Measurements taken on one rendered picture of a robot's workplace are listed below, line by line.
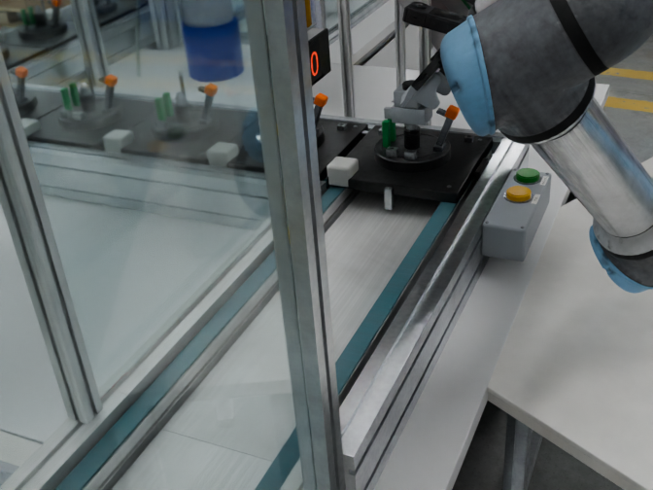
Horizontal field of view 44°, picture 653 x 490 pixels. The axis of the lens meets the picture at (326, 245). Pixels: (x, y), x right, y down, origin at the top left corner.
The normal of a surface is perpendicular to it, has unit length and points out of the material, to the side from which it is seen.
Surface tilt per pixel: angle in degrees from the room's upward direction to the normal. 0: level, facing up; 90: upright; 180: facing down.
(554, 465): 0
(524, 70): 91
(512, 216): 0
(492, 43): 56
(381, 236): 0
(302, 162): 90
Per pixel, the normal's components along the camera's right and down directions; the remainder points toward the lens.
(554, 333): -0.07, -0.85
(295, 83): 0.91, 0.15
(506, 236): -0.40, 0.50
